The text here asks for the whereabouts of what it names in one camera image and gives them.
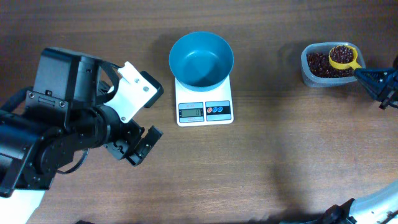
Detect clear plastic bean container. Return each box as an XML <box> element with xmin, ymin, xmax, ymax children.
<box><xmin>300</xmin><ymin>42</ymin><xmax>366</xmax><ymax>88</ymax></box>

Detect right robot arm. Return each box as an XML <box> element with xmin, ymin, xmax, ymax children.
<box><xmin>314</xmin><ymin>68</ymin><xmax>397</xmax><ymax>223</ymax></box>

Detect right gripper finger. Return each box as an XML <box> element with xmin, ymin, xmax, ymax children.
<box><xmin>358</xmin><ymin>77</ymin><xmax>392</xmax><ymax>101</ymax></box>
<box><xmin>354</xmin><ymin>68</ymin><xmax>397</xmax><ymax>82</ymax></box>

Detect blue plastic bowl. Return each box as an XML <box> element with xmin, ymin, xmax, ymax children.
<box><xmin>169</xmin><ymin>31</ymin><xmax>234</xmax><ymax>92</ymax></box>

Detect yellow measuring scoop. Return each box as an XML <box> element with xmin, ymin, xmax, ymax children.
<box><xmin>328</xmin><ymin>45</ymin><xmax>362</xmax><ymax>70</ymax></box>

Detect red beans in container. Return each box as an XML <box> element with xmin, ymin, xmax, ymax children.
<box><xmin>307</xmin><ymin>53</ymin><xmax>354</xmax><ymax>78</ymax></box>

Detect white digital kitchen scale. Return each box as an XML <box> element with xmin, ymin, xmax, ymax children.
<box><xmin>175</xmin><ymin>78</ymin><xmax>234</xmax><ymax>127</ymax></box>

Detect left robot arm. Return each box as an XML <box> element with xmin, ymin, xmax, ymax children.
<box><xmin>1</xmin><ymin>47</ymin><xmax>164</xmax><ymax>223</ymax></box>

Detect red beans in scoop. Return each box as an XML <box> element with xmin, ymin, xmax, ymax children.
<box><xmin>330</xmin><ymin>45</ymin><xmax>354</xmax><ymax>63</ymax></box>

